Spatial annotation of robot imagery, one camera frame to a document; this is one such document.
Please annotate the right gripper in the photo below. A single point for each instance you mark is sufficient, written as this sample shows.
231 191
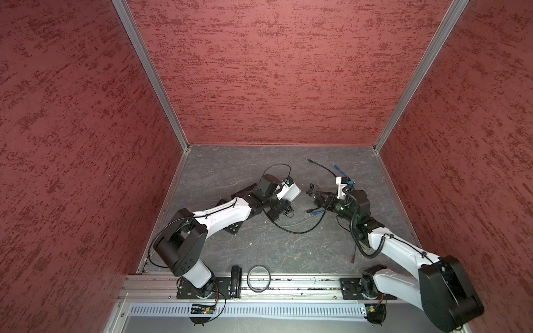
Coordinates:
327 202

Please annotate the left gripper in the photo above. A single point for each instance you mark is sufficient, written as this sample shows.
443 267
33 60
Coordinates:
280 206

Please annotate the black power adapter with cable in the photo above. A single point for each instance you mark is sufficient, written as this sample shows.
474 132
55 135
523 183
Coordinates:
313 190

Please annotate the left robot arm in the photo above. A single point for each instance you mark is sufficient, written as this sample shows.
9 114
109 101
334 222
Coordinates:
180 243

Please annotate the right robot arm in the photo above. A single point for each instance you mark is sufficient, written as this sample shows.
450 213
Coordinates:
439 286

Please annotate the black calculator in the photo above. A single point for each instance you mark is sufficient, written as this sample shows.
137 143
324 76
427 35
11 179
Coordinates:
233 228

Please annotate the white small network switch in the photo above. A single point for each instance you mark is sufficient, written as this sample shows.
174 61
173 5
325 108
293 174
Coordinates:
292 192

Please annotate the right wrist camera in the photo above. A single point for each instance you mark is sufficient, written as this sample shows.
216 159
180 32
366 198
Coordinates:
342 182

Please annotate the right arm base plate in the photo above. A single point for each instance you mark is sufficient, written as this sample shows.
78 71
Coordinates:
352 289

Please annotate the black stapler on rail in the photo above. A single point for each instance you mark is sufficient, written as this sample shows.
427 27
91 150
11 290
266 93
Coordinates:
235 282

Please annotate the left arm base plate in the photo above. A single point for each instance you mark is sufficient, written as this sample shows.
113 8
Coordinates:
219 287

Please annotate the aluminium front rail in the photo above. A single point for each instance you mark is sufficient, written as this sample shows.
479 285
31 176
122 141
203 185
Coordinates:
260 288

